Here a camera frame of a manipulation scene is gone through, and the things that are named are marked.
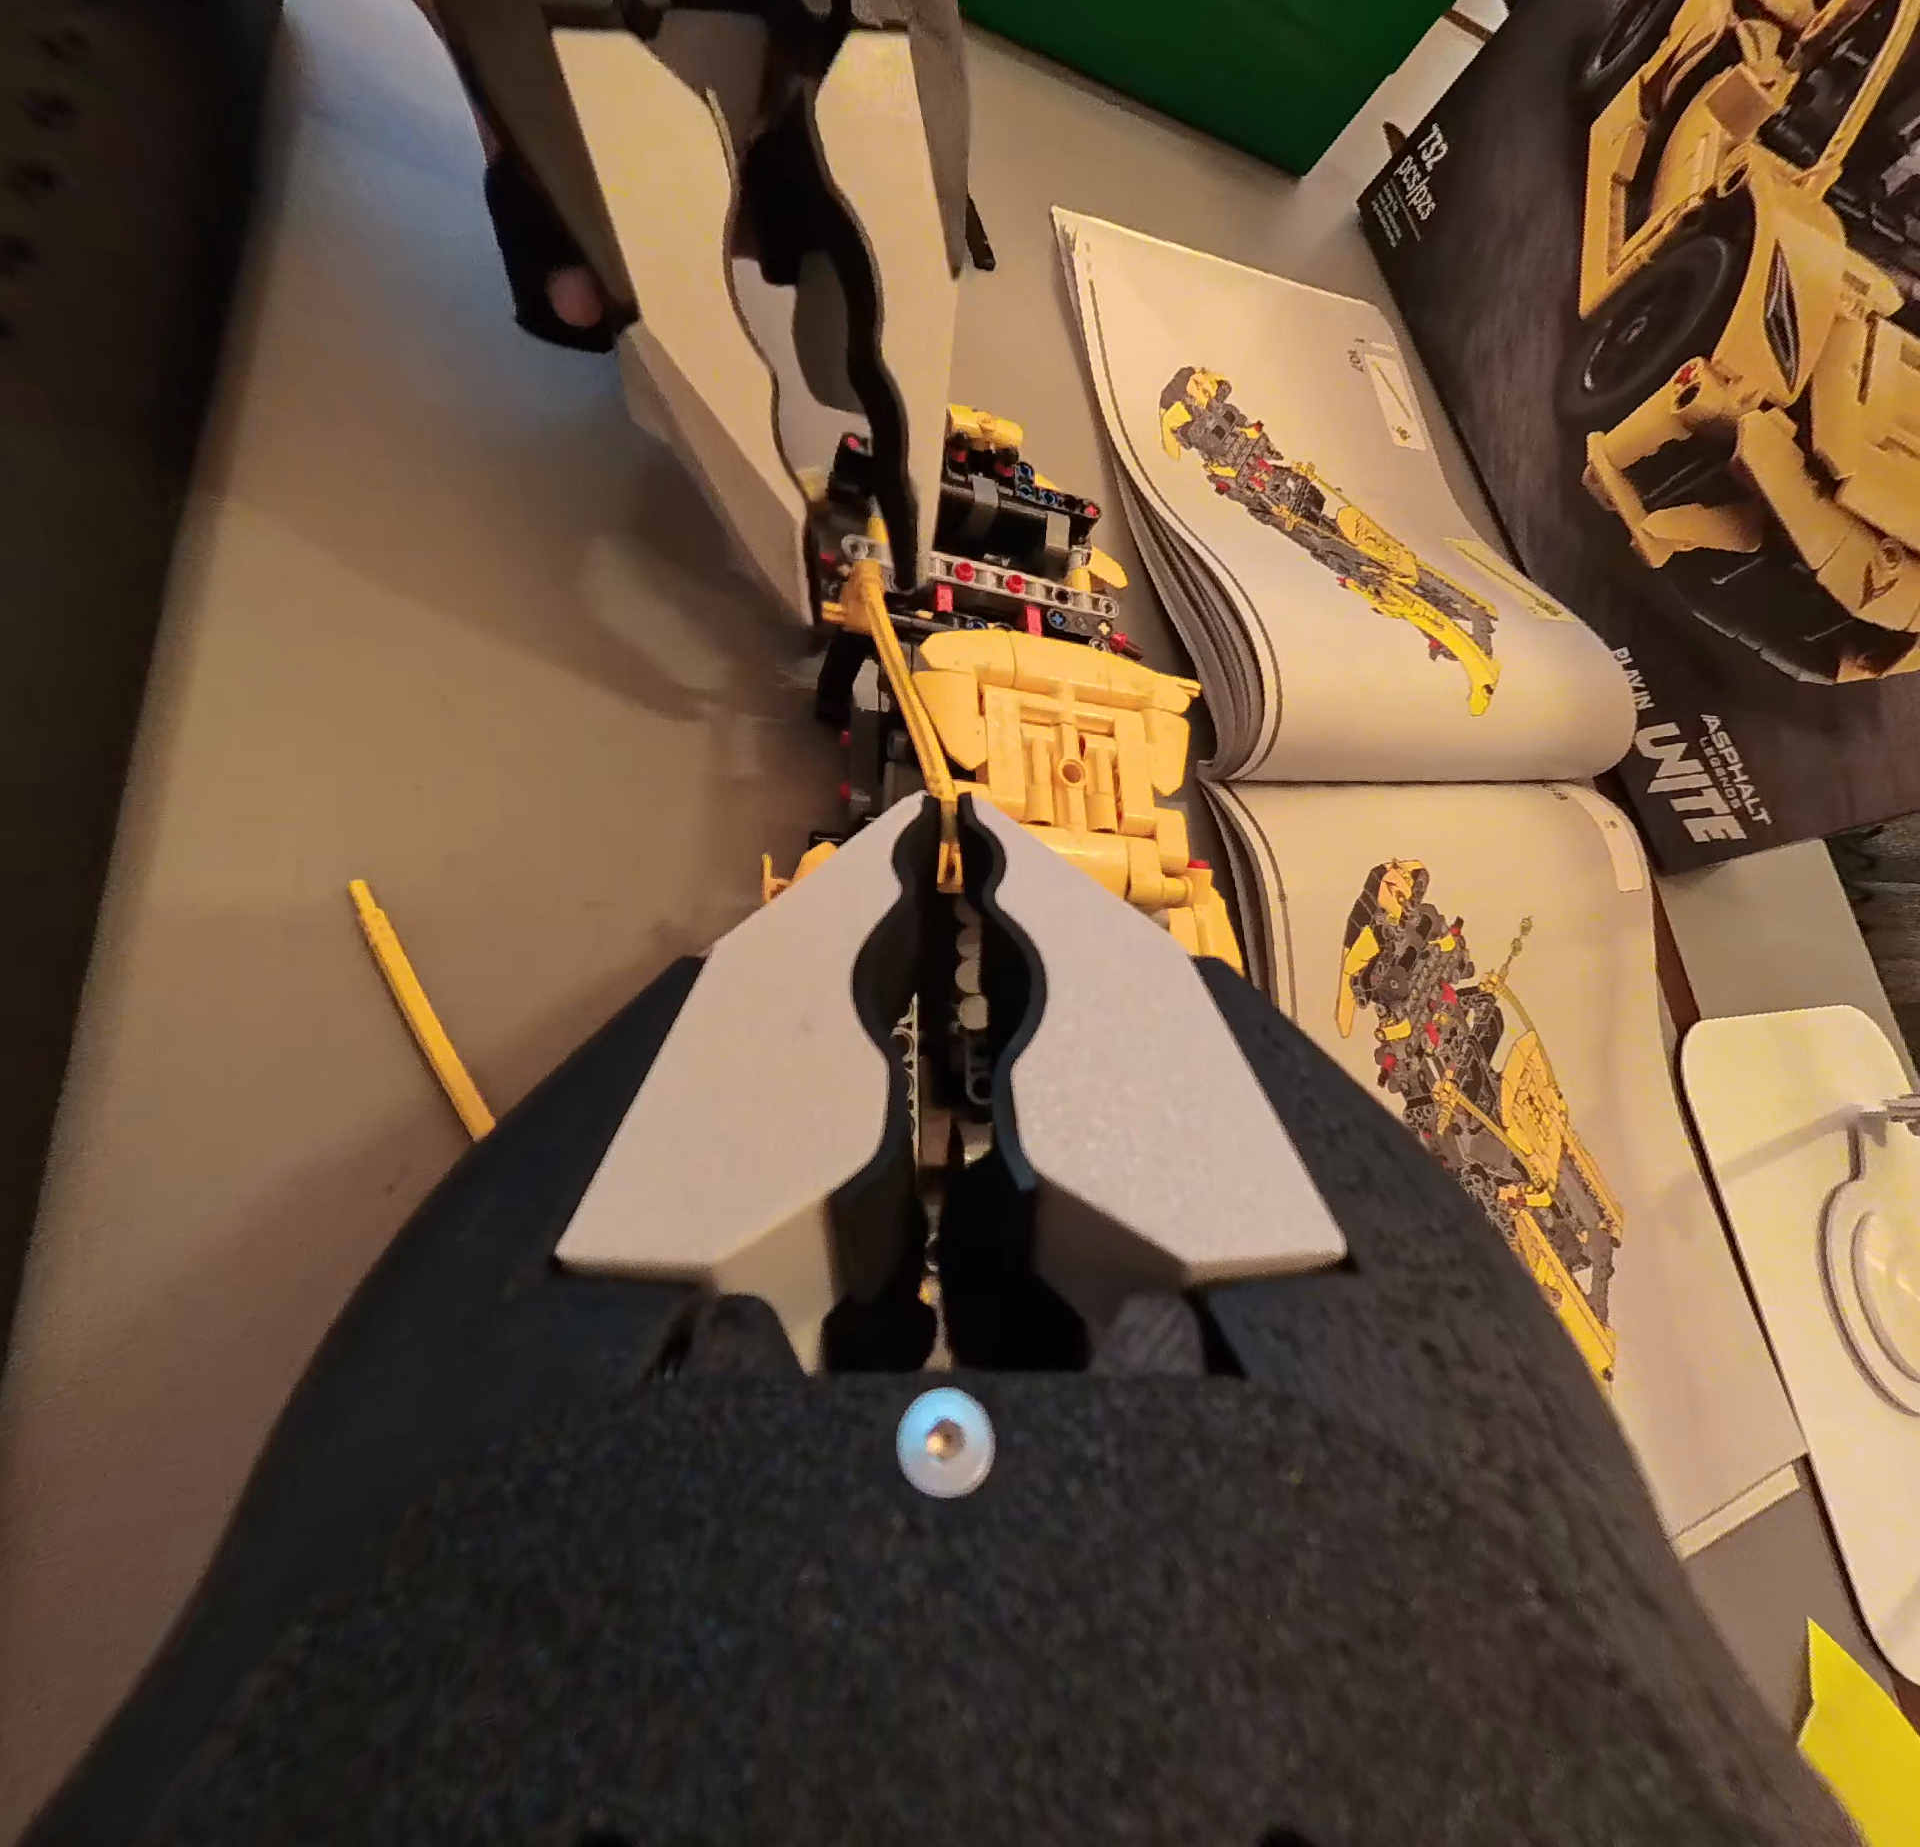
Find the yellow paper sheet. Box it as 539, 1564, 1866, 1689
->
1797, 1620, 1920, 1847

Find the yellow toy brick car model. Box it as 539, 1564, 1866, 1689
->
757, 404, 1246, 1280

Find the yellow axle with black connector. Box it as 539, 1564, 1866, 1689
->
853, 558, 965, 889

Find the thin yellow axle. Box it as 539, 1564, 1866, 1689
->
347, 879, 496, 1142

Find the white sign stand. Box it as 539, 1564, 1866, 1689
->
1677, 1004, 1920, 1685

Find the black toy set box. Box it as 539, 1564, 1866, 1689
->
1357, 0, 1920, 875

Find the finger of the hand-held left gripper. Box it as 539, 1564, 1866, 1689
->
815, 29, 965, 592
552, 26, 843, 625

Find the green plastic bin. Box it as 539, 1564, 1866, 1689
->
936, 0, 1517, 176

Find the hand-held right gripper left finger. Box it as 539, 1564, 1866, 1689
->
555, 795, 946, 1339

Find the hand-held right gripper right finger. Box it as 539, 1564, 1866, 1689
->
951, 795, 1350, 1325

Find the instruction booklet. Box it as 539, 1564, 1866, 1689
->
1050, 204, 1808, 1556

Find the grey desk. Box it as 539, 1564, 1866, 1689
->
0, 0, 1920, 1847

